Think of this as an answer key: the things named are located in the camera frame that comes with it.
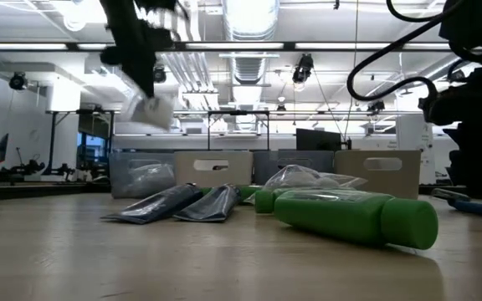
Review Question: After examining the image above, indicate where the silver ventilation duct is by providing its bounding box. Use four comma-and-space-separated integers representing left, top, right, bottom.
221, 0, 282, 84

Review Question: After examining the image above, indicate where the clear bag of cotton balls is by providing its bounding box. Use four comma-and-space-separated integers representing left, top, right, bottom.
243, 163, 368, 206

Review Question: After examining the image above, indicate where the black ceiling spotlight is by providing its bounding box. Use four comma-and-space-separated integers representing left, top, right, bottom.
8, 71, 29, 91
367, 99, 387, 115
152, 65, 168, 84
291, 53, 315, 84

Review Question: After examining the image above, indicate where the white storage bin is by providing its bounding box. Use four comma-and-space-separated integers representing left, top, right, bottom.
174, 150, 254, 188

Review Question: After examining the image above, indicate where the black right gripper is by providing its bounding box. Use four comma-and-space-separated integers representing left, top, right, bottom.
417, 62, 482, 202

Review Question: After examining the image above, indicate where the blue lit screen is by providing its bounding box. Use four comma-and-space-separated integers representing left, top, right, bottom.
77, 132, 106, 169

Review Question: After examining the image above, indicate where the translucent grey storage bin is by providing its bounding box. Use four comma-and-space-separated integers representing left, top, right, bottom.
108, 150, 177, 200

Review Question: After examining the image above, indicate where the white pillar with sign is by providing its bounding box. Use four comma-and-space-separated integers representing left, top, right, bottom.
394, 113, 435, 186

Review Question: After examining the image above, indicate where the dark toothpaste tube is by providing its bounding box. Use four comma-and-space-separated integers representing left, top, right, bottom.
172, 183, 244, 223
100, 181, 205, 226

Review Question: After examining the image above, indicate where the clear bag of cotton swabs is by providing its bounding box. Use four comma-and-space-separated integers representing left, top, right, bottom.
116, 79, 178, 131

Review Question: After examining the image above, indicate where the dark blue razor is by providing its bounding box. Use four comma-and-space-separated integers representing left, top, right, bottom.
430, 187, 482, 220

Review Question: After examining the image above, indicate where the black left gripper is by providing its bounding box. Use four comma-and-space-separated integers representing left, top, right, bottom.
100, 0, 192, 99

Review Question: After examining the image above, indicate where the black tall stand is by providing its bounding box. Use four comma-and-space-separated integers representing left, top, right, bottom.
44, 109, 115, 177

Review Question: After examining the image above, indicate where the light grey storage bin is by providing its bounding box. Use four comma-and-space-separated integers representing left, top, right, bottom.
334, 149, 422, 201

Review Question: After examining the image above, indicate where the black overhead light bar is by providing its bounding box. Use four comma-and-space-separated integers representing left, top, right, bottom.
0, 40, 452, 53

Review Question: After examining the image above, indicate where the black monitor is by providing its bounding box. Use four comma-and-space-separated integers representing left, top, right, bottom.
295, 127, 343, 152

